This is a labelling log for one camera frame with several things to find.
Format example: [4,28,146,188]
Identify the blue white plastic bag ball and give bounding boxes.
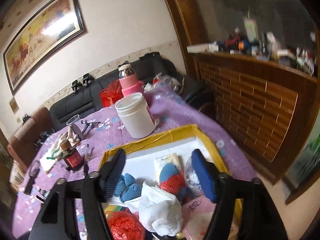
[184,157,204,197]

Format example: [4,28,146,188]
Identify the pink tissue pack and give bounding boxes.
[182,195,216,239]

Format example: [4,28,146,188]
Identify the brown armchair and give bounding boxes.
[7,107,53,172]

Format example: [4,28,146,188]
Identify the white cloth bundle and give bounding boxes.
[138,180,183,237]

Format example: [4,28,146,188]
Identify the purple floral tablecloth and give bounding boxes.
[12,87,256,238]

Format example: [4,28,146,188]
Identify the black leather sofa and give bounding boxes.
[49,52,212,131]

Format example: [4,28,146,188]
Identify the red plastic bag on sofa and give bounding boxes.
[99,79,124,108]

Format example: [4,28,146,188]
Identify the black red battery device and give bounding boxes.
[60,139,84,171]

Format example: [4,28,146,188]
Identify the framed painting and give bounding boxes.
[3,0,86,94]

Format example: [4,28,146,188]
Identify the red plastic bag ball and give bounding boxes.
[107,211,145,240]

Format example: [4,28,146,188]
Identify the paper notebook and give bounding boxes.
[40,151,61,173]

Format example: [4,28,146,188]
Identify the black smartphone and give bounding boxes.
[24,168,40,196]

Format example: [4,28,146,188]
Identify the blue folded cloth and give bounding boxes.
[114,173,142,203]

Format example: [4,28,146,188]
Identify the white plastic jar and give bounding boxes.
[115,93,156,139]

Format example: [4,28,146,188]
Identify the pink sleeved bottle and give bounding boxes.
[118,62,144,96]

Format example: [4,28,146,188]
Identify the yellow cardboard box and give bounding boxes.
[98,124,245,240]

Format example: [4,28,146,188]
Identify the white work gloves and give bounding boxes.
[45,126,80,160]

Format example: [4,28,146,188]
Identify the clear plastic cup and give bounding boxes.
[66,114,84,140]

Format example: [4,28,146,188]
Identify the blue cloth red bag bundle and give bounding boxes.
[159,163,187,202]

